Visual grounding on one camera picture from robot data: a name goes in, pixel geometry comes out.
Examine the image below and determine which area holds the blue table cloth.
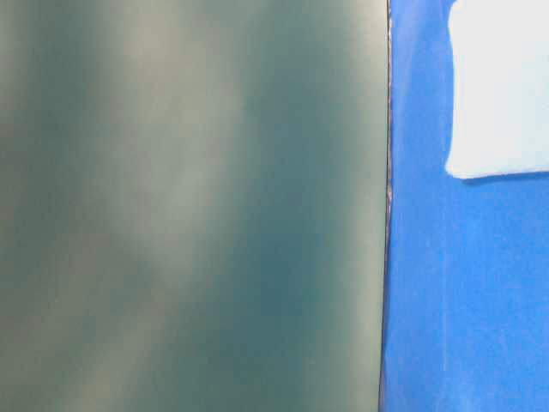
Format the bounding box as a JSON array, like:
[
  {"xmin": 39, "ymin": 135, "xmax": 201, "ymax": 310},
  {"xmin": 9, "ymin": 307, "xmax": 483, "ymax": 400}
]
[{"xmin": 379, "ymin": 1, "xmax": 548, "ymax": 411}]

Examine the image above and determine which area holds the white towel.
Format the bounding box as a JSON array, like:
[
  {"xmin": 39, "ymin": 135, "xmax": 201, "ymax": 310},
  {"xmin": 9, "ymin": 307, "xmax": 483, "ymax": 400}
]
[{"xmin": 445, "ymin": 1, "xmax": 548, "ymax": 179}]

